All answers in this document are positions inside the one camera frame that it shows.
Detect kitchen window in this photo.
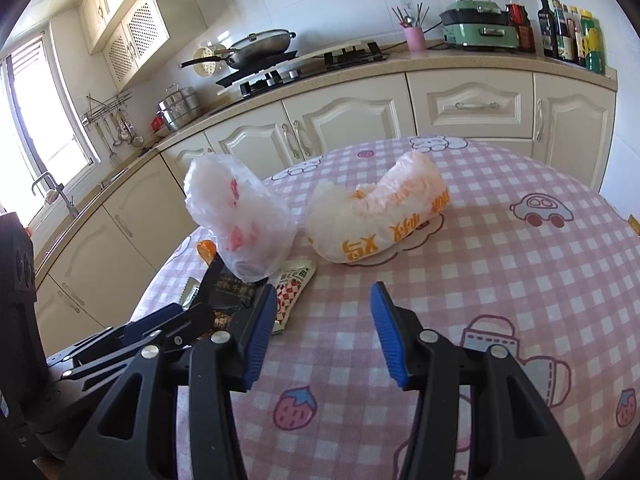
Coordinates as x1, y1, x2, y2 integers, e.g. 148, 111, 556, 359
0, 30, 96, 221

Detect small lattice door cabinet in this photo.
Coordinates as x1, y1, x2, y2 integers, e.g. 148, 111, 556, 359
102, 0, 171, 86

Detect pink utensil holder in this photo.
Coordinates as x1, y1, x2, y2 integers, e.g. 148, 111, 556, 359
404, 25, 427, 52

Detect silver green packet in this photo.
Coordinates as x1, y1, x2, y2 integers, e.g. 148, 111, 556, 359
179, 277, 202, 307

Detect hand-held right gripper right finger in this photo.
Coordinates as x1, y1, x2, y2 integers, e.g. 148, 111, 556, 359
369, 281, 586, 480

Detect stainless steel steamer pot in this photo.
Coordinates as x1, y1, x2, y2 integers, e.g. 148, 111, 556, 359
157, 86, 203, 132

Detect white red checkered sachet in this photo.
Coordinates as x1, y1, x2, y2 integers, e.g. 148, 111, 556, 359
270, 259, 317, 336

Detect green electric cooker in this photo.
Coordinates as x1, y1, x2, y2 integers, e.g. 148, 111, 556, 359
440, 0, 521, 52

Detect hanging metal spatula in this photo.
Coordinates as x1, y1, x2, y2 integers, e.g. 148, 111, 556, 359
95, 120, 121, 166

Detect wall utensil rack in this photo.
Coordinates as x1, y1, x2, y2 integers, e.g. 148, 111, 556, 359
80, 87, 133, 121

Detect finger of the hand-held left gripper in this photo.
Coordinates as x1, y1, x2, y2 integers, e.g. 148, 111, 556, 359
60, 309, 216, 382
47, 304, 186, 364

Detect dark sauce bottle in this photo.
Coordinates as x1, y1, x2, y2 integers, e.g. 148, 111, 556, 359
570, 6, 587, 67
555, 4, 573, 63

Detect metal faucet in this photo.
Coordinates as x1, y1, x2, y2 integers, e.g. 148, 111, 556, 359
31, 171, 80, 218

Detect tall dark glass bottle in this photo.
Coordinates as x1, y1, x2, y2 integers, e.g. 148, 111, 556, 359
537, 0, 558, 58

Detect hanging metal skimmer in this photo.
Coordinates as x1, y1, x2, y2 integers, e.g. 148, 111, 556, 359
120, 110, 146, 147

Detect cream base cabinets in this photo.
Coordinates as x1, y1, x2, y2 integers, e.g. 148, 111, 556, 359
32, 67, 618, 361

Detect red cap sauce bottle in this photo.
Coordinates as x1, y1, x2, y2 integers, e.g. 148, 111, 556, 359
505, 0, 535, 53

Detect black snack packet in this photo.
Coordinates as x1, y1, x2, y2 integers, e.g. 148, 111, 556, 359
200, 260, 258, 311

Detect green yellow plastic bottle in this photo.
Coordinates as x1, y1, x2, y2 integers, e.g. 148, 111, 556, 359
580, 10, 606, 73

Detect cream perforated colander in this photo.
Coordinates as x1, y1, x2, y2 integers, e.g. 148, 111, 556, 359
194, 45, 228, 78

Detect cream upper wall cabinets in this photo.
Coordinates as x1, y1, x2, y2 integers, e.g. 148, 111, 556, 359
77, 0, 176, 53

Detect white plastic bag pink print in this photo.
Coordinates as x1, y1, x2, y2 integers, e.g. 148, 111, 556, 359
184, 154, 296, 283

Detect bundle of chopsticks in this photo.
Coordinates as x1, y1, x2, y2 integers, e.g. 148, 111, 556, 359
391, 1, 431, 28

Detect black gas stove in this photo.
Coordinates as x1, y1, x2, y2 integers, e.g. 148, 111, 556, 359
216, 42, 388, 98

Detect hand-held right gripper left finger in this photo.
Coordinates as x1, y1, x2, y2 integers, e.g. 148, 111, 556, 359
62, 284, 278, 480

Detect white plastic bag orange print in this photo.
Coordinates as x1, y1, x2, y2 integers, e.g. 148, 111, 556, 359
305, 151, 450, 263

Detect wok with lid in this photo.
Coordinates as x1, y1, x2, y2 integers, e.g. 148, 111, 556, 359
180, 30, 297, 71

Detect pink checkered tablecloth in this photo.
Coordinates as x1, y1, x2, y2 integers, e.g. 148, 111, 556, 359
132, 135, 640, 480

